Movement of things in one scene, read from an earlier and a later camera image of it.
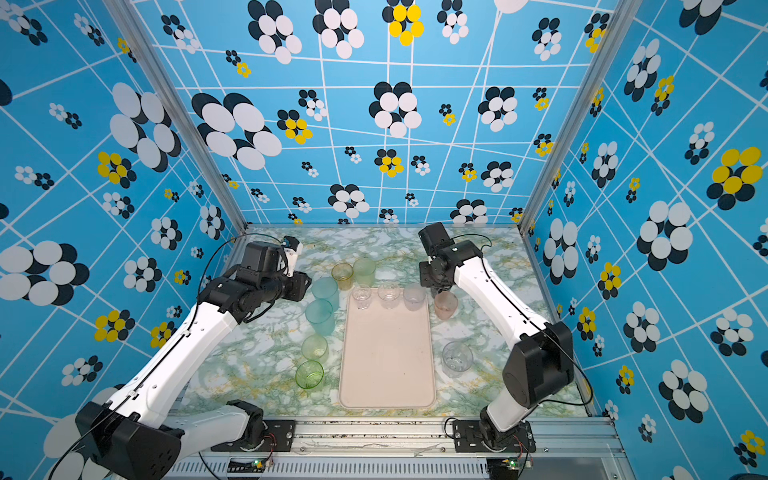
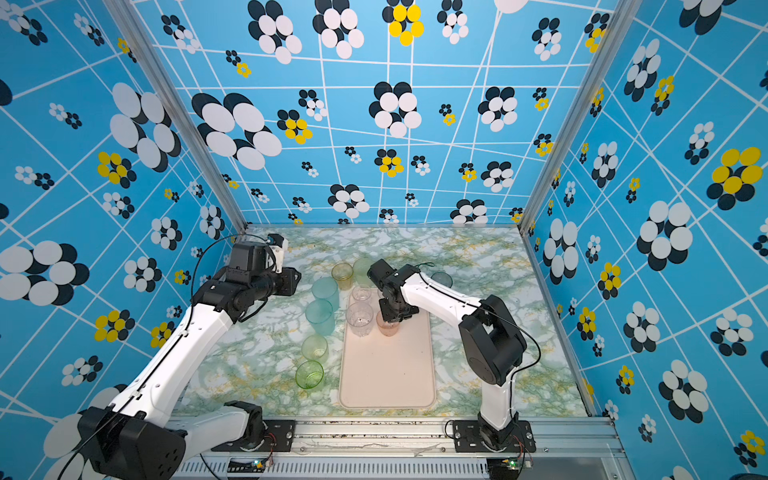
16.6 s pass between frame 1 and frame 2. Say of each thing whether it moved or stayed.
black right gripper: moved
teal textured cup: stayed
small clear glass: stayed
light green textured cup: stayed
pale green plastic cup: stayed
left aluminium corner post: stayed
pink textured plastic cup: moved
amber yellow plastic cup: stayed
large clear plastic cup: moved
